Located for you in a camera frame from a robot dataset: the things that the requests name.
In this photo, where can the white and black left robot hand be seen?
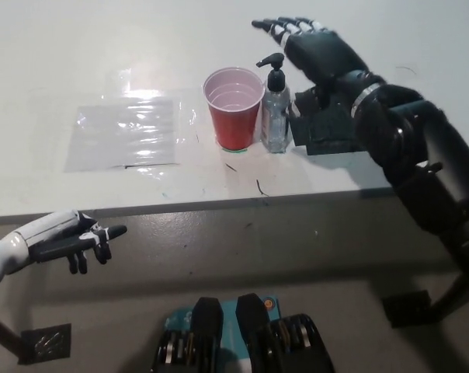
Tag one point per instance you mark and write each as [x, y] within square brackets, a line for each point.
[44, 241]

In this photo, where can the black table leg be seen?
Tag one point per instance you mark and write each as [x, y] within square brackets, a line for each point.
[3, 338]
[452, 299]

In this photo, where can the red plastic cup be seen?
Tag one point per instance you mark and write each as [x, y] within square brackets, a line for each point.
[233, 124]

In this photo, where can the green tape marker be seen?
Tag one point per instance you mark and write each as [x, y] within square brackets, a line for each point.
[234, 151]

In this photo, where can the clear hand soap pump bottle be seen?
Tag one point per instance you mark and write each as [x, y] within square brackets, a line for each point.
[275, 116]

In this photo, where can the clear plastic sheet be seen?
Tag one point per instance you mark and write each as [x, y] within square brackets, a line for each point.
[122, 136]

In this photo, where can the black tape patch on table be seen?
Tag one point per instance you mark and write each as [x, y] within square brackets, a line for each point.
[327, 132]

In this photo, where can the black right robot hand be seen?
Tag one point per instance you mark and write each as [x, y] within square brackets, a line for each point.
[320, 50]

